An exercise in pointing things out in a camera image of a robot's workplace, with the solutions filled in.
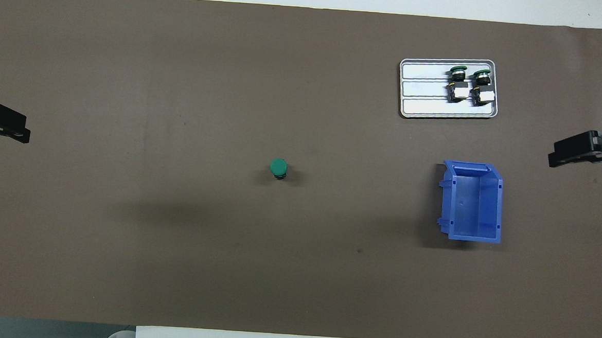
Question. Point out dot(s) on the green push button switch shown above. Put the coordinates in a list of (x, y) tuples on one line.
[(279, 167), (458, 87), (483, 91)]

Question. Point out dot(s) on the brown table mat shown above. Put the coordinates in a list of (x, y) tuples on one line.
[(336, 88)]

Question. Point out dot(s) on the blue plastic storage bin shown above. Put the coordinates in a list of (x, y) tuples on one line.
[(474, 204)]

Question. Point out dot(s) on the grey metal tray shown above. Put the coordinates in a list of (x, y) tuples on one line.
[(423, 106)]

